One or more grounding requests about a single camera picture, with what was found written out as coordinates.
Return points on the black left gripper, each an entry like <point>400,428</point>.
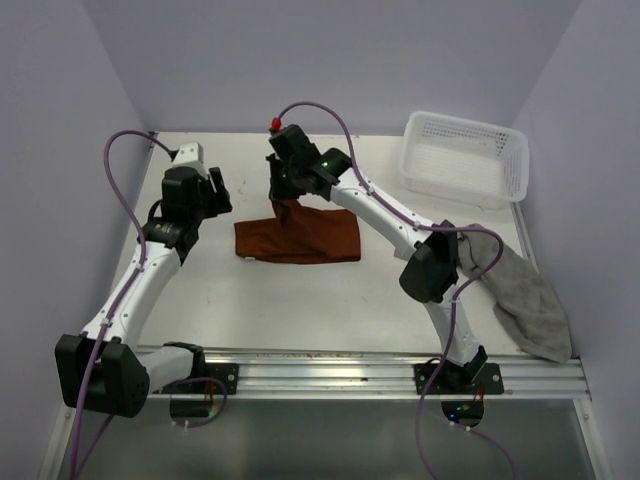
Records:
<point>220,197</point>

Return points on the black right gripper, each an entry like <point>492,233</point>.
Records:
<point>277,191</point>

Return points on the rust brown towel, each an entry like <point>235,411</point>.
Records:
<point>300,235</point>

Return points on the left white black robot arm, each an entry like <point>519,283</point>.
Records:
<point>98,368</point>

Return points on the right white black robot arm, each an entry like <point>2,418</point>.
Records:
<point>429,251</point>

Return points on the white perforated plastic basket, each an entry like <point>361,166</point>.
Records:
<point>467,161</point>

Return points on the grey towel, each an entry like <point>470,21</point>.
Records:
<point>528,309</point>

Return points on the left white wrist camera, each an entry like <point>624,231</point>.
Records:
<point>189,155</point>

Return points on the aluminium mounting rail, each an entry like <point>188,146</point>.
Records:
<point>280,375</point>

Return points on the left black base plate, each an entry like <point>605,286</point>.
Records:
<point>208,381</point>

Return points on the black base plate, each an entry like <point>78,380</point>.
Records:
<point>452,380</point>
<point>208,381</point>

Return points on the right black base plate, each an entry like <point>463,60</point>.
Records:
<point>452,380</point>

